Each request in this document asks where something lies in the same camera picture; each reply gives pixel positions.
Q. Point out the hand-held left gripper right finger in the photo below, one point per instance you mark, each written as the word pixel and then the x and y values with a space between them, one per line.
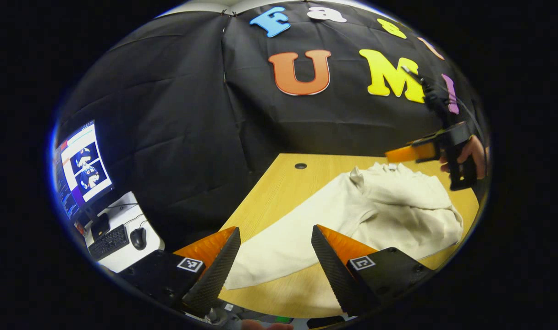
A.
pixel 334 275

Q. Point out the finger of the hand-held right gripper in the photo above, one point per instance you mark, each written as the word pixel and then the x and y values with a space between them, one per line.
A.
pixel 407 154

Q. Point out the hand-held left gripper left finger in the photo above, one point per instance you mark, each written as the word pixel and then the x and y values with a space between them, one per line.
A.
pixel 219 270

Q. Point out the cream white sweatshirt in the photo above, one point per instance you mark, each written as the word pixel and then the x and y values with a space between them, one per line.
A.
pixel 389 206

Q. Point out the black computer mouse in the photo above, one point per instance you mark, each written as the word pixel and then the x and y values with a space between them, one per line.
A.
pixel 138 238

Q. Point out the white side desk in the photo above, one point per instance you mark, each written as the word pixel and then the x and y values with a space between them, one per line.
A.
pixel 127 261

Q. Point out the black computer keyboard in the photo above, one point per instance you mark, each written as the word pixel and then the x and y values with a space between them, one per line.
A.
pixel 109 242

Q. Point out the computer monitor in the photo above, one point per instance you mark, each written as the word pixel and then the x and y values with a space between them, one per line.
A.
pixel 84 160

